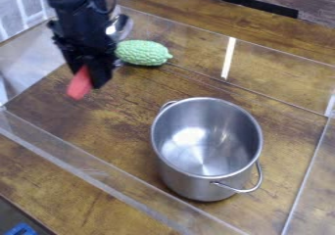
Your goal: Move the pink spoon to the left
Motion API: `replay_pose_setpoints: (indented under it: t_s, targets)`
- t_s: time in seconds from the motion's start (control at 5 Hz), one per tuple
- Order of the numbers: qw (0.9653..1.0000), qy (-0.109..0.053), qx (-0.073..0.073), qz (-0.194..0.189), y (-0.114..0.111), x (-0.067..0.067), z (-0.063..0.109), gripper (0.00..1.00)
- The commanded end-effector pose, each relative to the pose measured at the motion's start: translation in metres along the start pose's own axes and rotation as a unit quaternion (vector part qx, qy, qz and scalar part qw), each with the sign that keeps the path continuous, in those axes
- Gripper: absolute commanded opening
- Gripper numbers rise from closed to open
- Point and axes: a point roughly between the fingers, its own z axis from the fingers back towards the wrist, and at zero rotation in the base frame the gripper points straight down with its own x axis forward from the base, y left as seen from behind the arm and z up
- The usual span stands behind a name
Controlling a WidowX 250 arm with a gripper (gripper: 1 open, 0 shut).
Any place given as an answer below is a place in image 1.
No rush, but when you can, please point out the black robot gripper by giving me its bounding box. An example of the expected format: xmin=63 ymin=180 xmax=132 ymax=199
xmin=48 ymin=0 xmax=115 ymax=89

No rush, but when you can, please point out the pink handled metal spoon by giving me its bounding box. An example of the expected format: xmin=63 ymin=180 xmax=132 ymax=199
xmin=67 ymin=14 xmax=133 ymax=100

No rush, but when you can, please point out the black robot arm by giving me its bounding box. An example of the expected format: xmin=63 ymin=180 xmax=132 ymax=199
xmin=47 ymin=0 xmax=116 ymax=89

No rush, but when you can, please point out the green bumpy toy gourd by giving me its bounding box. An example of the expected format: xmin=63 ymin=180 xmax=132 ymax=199
xmin=115 ymin=40 xmax=172 ymax=66

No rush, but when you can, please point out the stainless steel pot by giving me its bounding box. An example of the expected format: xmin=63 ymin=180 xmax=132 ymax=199
xmin=151 ymin=97 xmax=263 ymax=202

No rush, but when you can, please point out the blue object at corner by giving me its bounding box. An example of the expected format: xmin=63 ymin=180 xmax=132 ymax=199
xmin=4 ymin=223 xmax=37 ymax=235

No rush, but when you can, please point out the clear acrylic enclosure panel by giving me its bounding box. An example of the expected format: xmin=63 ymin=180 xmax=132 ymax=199
xmin=0 ymin=11 xmax=335 ymax=235

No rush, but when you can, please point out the black wall strip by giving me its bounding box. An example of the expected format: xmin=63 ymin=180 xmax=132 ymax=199
xmin=220 ymin=0 xmax=299 ymax=19

